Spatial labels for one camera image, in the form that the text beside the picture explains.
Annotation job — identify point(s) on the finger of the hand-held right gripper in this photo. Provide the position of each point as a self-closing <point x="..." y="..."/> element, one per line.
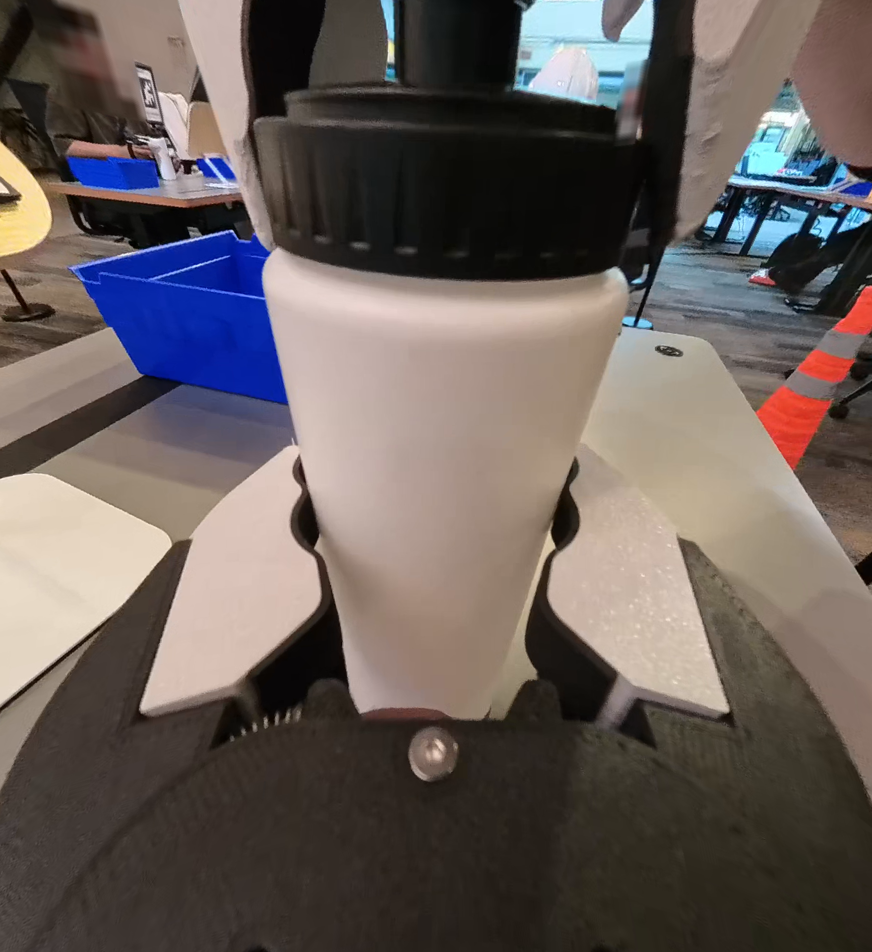
<point x="734" y="89"/>
<point x="220" y="75"/>

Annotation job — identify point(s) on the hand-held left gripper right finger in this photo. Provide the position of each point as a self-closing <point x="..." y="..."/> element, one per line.
<point x="637" y="595"/>

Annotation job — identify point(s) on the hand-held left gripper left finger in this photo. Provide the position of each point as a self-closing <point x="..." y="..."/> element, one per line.
<point x="235" y="610"/>

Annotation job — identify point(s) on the white bottle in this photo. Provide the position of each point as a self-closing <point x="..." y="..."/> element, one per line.
<point x="436" y="476"/>

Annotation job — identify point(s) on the black bottle lid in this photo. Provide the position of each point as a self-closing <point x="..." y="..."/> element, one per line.
<point x="451" y="179"/>

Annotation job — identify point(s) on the person's right forearm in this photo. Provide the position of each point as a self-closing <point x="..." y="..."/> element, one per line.
<point x="868" y="75"/>

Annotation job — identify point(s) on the person's right hand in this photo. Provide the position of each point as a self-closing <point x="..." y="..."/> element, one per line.
<point x="567" y="72"/>

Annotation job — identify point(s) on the wooden top desk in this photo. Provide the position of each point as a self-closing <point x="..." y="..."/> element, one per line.
<point x="808" y="186"/>
<point x="139" y="194"/>

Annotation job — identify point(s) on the small blue plastic bin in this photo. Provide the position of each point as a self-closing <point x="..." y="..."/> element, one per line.
<point x="109" y="171"/>

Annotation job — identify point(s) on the black backpack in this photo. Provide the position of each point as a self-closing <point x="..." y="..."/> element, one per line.
<point x="796" y="261"/>

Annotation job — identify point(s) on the orange flat floor marker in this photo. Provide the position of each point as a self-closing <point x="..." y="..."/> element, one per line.
<point x="764" y="278"/>

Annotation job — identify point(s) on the black round base pole stand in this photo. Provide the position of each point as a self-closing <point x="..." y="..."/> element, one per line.
<point x="639" y="319"/>

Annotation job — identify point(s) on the wooden display board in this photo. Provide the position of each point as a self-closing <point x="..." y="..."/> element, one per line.
<point x="12" y="223"/>

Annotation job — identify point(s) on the orange traffic cone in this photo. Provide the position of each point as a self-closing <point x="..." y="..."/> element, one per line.
<point x="823" y="380"/>

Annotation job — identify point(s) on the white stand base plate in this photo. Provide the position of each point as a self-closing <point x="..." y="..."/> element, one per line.
<point x="64" y="580"/>

